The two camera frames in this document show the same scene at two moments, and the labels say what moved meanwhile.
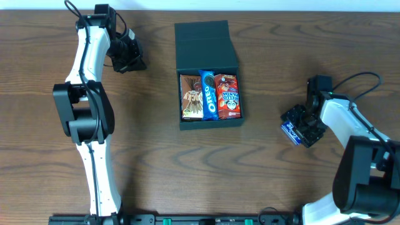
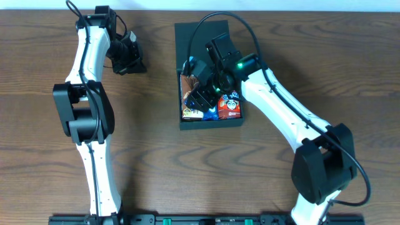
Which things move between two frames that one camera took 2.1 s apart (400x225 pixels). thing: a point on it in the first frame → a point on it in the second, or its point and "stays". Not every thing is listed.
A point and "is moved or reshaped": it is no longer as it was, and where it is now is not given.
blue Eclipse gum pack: (289, 129) is moved or reshaped
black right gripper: (300, 125) → (204, 96)
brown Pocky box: (191, 97) stays
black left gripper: (137, 61) stays
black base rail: (195, 219) stays
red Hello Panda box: (227, 95) stays
